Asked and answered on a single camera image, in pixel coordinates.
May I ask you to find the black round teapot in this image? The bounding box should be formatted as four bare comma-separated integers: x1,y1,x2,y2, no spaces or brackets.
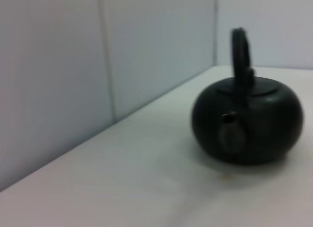
191,27,304,166

